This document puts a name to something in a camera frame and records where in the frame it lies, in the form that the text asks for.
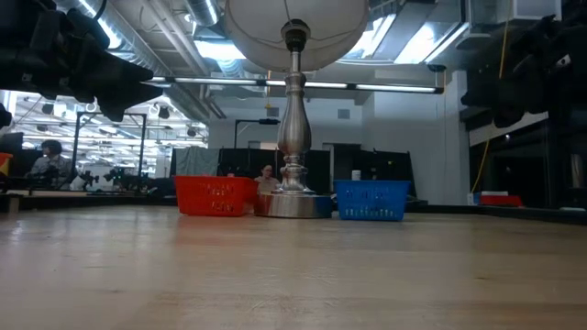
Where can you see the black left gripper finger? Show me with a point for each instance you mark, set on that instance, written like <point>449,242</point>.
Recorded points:
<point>128,98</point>
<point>119,71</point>

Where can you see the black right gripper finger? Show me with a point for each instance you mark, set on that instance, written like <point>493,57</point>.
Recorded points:
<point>511,117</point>
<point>483,91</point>

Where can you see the black background robot arm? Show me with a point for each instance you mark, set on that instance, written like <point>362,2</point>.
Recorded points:
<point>114,175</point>

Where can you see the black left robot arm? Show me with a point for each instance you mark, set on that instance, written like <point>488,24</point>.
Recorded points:
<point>14,46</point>

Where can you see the white ventilation box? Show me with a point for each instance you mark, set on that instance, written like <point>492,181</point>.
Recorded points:
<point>527,11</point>

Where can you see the bright ceiling light panel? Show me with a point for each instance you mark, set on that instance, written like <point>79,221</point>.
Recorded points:
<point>220,50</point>
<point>426,46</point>

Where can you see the flat white item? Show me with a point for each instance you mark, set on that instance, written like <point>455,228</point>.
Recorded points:
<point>495,193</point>

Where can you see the red box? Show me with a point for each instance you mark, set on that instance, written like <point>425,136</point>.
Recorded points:
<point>502,201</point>

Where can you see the long horizontal light bar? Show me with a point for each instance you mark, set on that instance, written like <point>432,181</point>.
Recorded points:
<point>215,81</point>

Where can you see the grey cloth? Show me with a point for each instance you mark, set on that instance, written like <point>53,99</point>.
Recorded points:
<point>197,160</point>

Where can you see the black monitor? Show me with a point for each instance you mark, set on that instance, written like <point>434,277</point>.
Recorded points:
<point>11,143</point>

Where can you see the person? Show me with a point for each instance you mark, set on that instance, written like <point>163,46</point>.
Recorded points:
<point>50,162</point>
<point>267,173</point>

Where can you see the small orange red object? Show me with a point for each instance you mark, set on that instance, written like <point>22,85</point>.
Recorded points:
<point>4,160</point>

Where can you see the black cabinet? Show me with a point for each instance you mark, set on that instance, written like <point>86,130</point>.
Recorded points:
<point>390,165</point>

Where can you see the red plastic basket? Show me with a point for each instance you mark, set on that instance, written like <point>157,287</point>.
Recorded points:
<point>211,194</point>

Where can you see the black partition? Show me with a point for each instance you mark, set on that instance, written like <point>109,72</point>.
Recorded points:
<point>238,165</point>

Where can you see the white cup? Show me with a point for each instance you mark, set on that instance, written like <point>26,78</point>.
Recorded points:
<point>356,175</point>

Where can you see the blue plastic basket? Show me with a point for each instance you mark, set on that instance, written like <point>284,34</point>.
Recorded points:
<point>371,199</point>

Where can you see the silver table lamp white shade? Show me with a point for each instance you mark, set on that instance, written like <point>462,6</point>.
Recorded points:
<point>293,133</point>

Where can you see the black metal rig frame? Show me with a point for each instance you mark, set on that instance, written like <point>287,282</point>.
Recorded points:
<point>137,114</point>

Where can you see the silver ventilation duct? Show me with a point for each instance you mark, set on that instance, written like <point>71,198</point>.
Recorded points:
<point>202,11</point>

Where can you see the black bracket stand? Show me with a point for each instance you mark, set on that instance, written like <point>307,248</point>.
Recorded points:
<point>268,121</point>

